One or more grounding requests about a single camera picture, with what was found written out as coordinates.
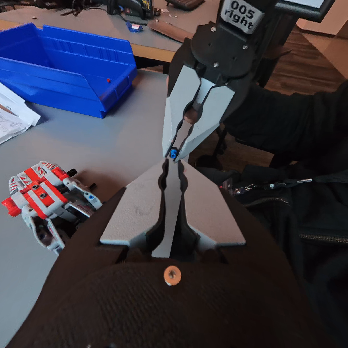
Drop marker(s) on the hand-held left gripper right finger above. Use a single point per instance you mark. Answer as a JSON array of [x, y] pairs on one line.
[[210, 209]]

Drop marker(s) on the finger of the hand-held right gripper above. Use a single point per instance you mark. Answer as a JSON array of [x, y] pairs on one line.
[[175, 108], [210, 114]]

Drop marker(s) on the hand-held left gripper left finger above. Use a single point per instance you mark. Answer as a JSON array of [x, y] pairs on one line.
[[130, 212]]

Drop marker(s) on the small blue lego pin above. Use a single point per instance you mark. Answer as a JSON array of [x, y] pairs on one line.
[[173, 153]]

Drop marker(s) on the red grey lego model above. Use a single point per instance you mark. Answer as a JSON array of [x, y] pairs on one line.
[[40, 195]]

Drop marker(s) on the blue plastic bin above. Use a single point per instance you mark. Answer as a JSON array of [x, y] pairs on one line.
[[68, 68]]

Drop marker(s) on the person's right forearm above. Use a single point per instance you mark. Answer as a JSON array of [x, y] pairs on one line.
[[285, 122]]

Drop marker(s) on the person's right hand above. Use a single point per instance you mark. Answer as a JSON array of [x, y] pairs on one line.
[[191, 116]]

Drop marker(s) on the brown cardboard piece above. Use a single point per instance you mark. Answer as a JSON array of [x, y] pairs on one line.
[[168, 30]]

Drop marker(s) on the black keyboard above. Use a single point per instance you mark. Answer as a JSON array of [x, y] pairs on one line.
[[187, 4]]

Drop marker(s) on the small blue packet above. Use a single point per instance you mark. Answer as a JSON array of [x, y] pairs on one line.
[[134, 27]]

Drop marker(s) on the dark framed screen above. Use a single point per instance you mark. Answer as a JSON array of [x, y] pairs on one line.
[[304, 5]]

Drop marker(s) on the black device with yellow label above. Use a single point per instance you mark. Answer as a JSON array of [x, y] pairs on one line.
[[130, 8]]

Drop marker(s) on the tan cardboard box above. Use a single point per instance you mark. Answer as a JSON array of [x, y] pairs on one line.
[[326, 21]]

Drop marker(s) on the person's black jacket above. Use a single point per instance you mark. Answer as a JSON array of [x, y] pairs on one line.
[[312, 258]]

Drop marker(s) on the grey desk with wooden edge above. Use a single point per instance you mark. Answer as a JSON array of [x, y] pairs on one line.
[[89, 24]]

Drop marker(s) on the printed white paper bag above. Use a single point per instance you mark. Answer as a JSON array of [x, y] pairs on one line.
[[16, 122]]

